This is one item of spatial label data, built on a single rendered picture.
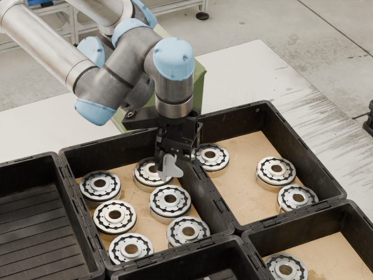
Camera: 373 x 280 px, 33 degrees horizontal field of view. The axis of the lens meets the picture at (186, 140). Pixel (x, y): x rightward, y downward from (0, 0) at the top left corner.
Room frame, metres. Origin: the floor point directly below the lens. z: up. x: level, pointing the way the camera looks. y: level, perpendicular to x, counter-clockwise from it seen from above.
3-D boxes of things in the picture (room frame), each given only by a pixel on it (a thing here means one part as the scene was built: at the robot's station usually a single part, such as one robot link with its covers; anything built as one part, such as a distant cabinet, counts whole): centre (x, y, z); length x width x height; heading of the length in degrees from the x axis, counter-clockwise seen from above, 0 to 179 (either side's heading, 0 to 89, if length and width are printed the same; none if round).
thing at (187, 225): (0.97, -0.02, 0.86); 0.05 x 0.05 x 0.01
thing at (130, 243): (0.90, 0.11, 0.86); 0.05 x 0.05 x 0.01
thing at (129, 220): (1.00, 0.16, 0.86); 0.10 x 0.10 x 0.01
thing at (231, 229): (1.03, 0.10, 0.92); 0.40 x 0.30 x 0.02; 26
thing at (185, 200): (1.07, 0.03, 0.86); 0.10 x 0.10 x 0.01
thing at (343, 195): (1.17, -0.17, 0.92); 0.40 x 0.30 x 0.02; 26
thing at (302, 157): (1.17, -0.17, 0.87); 0.40 x 0.30 x 0.11; 26
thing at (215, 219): (1.03, 0.10, 0.87); 0.40 x 0.30 x 0.11; 26
